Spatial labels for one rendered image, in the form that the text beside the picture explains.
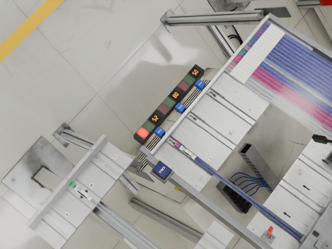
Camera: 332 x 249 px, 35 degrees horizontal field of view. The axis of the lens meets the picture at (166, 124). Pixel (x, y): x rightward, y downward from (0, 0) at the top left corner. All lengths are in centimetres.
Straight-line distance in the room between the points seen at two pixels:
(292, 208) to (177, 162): 39
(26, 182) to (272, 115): 107
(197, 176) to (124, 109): 85
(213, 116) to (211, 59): 97
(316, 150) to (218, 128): 33
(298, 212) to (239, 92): 44
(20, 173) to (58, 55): 52
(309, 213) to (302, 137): 64
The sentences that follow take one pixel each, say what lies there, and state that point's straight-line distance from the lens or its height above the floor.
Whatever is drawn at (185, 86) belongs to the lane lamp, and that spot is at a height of 66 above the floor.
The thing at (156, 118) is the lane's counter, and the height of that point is 66.
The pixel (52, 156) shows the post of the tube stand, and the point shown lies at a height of 1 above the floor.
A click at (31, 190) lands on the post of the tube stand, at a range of 233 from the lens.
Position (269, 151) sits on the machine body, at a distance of 216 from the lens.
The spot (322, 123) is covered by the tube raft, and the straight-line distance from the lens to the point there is 180.
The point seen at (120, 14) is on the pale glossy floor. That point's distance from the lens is 242.
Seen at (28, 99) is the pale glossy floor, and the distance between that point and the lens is 226.
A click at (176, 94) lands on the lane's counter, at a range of 179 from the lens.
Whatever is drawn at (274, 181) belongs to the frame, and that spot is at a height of 66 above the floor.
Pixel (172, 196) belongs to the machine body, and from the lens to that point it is 203.
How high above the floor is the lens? 214
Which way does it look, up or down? 56 degrees down
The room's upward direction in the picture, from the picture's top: 105 degrees clockwise
